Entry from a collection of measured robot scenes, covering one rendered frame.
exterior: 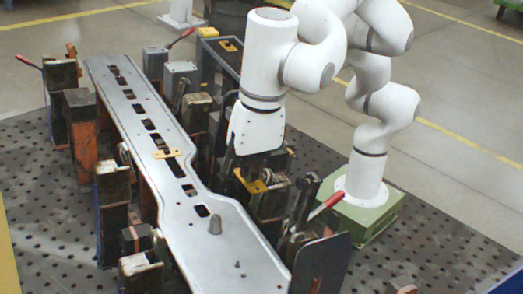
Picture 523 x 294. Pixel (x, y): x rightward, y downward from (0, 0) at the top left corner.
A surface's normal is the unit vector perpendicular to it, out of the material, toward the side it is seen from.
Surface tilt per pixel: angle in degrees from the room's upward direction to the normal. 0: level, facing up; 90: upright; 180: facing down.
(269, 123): 91
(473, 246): 0
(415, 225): 0
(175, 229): 0
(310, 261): 90
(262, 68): 91
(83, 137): 90
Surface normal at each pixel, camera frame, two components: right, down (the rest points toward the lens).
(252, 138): 0.40, 0.58
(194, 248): 0.13, -0.82
